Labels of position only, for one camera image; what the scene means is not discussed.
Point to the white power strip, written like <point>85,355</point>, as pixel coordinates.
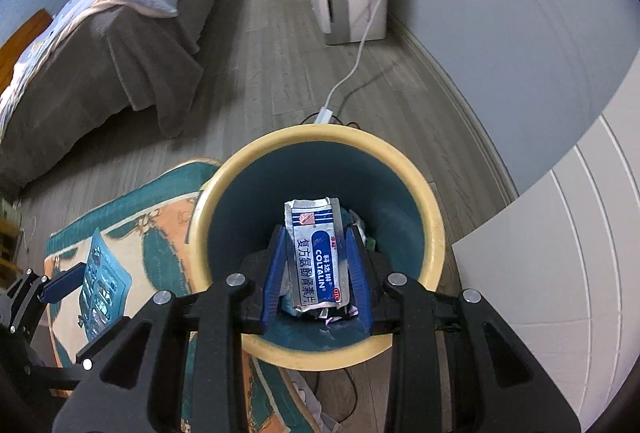
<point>325,114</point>

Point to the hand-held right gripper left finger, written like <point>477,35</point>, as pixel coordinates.
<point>275,283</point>

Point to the white panelled door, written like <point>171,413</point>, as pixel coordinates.
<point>575,263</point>

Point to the bed with grey blanket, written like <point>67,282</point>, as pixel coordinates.
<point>100,78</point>

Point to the white blue medicine sachet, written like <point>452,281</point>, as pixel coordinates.
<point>315,258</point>

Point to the wooden nightstand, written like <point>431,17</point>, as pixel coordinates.
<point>7,233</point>

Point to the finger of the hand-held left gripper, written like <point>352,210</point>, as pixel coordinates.
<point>100,348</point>
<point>62,285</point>

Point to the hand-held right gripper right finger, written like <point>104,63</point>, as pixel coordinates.
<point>357,283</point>

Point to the teal waste bin yellow rim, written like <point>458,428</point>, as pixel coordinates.
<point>250,213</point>

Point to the teal orange patterned mat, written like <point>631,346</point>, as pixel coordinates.
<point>150,235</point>

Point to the teal blister packet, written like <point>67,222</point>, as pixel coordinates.
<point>105,283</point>

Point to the wooden bed headboard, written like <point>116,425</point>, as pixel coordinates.
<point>25,38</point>

